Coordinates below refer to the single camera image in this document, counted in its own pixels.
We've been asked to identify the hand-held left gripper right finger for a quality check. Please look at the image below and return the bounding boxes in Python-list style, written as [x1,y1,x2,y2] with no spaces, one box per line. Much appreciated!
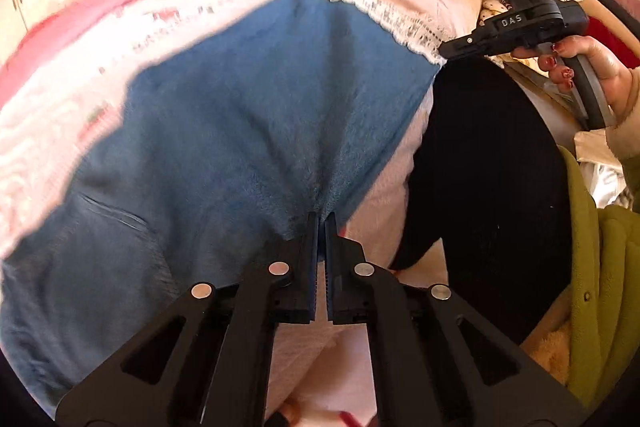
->
[325,212,588,427]

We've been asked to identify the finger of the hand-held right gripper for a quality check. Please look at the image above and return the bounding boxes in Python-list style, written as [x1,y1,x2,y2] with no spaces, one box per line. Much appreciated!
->
[438,34,488,60]

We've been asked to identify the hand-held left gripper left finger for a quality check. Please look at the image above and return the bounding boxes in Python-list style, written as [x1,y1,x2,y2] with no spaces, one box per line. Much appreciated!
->
[54,211,321,427]

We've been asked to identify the blue denim pants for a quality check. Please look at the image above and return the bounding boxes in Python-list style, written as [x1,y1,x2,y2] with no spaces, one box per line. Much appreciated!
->
[0,0,446,408]

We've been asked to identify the person's right forearm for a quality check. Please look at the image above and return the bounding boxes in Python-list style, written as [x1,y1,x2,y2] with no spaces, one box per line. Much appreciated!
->
[604,68,640,214]

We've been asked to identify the person's right hand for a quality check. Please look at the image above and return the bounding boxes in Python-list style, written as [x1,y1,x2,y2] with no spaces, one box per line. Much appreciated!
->
[512,34,640,128]

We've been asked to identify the red cloth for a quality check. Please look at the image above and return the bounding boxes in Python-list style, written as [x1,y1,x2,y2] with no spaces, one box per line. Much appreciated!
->
[582,16,640,68]

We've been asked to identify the black cloth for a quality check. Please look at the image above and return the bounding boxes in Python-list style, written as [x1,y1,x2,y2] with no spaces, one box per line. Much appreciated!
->
[389,56,574,346]

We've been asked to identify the cream fluffy cloth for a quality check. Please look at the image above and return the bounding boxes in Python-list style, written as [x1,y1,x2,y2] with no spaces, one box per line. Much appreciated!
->
[519,292,572,385]

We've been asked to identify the olive green fleece jacket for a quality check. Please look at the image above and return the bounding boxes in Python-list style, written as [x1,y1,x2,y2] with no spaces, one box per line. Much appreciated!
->
[556,145,640,414]

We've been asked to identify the pink strawberry print bed sheet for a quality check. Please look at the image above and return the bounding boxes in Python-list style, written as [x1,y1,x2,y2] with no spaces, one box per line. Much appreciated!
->
[0,0,482,427]

